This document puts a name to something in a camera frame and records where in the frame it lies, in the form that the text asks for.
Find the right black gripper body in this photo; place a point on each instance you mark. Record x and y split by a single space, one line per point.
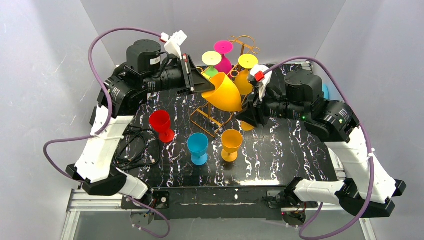
256 108

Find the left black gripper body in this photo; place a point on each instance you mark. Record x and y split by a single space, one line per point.
190 75

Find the orange glass yellow base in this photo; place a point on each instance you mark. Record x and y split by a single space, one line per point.
226 96
247 62
231 142

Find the red wine glass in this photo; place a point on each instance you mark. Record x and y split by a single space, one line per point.
160 121

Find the teal wine glass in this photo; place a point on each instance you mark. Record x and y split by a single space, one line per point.
325 91

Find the blue wine glass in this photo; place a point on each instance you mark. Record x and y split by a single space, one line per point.
198 144

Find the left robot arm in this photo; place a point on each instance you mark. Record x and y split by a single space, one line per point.
147 70

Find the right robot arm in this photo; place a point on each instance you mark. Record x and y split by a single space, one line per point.
367 189

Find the green wine glass pale base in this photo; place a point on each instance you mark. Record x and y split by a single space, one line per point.
211 59

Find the magenta wine glass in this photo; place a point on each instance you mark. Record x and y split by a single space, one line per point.
223 47

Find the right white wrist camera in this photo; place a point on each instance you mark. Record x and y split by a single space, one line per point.
259 77

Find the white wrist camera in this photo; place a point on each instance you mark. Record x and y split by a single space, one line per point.
172 44
259 77

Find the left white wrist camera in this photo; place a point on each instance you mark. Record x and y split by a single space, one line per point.
172 44

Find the gold wire glass rack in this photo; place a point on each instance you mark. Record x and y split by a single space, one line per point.
208 118

